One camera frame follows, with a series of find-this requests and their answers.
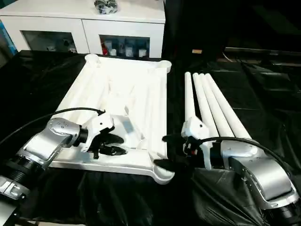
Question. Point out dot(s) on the white plastic table leg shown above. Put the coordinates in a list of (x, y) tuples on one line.
[(204, 106), (230, 113), (188, 99), (217, 110)]

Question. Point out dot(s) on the white plastic table top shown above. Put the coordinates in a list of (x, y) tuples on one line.
[(117, 94)]

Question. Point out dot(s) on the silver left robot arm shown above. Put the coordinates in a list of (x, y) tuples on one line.
[(47, 141)]

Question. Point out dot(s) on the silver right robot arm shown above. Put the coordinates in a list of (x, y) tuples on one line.
[(263, 171)]

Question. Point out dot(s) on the black table mat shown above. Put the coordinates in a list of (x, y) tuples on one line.
[(117, 202)]

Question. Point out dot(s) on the small tan label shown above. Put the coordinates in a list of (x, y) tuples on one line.
[(197, 51)]

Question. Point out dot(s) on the white glass-door cabinet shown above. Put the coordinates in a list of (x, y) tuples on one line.
[(82, 26)]

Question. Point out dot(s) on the bag of black parts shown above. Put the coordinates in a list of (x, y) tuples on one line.
[(107, 5)]

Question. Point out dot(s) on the grey curtain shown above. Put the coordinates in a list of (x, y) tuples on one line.
[(4, 51)]

